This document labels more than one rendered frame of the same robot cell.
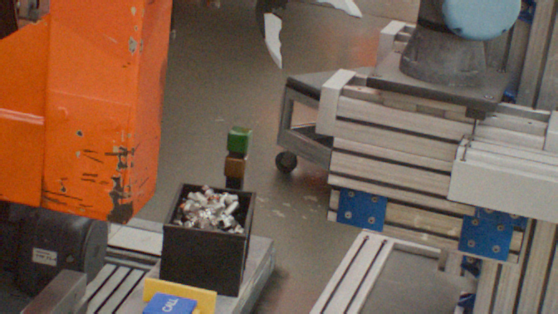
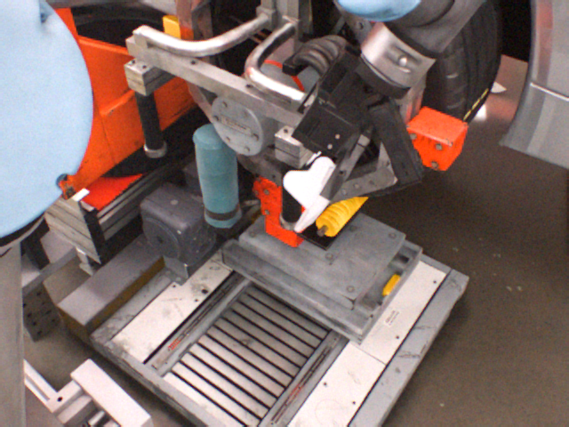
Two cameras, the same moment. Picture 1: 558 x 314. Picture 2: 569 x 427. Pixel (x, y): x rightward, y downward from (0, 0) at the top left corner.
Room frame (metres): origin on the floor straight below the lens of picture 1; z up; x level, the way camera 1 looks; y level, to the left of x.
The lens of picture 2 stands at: (2.78, -0.44, 1.53)
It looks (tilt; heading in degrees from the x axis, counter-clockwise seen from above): 46 degrees down; 116
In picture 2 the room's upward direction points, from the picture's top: straight up
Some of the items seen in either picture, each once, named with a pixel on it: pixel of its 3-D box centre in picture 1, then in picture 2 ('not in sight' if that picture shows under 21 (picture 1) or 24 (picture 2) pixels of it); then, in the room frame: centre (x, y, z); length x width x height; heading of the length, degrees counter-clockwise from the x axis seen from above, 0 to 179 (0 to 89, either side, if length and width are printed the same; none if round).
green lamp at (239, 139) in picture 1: (239, 139); not in sight; (1.89, 0.08, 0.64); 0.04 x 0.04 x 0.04; 80
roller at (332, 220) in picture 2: not in sight; (352, 197); (2.48, 0.55, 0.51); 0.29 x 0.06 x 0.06; 80
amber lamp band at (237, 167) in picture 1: (237, 164); not in sight; (1.89, 0.08, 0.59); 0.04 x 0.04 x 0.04; 80
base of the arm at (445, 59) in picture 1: (446, 46); not in sight; (1.88, -0.26, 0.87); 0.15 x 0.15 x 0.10
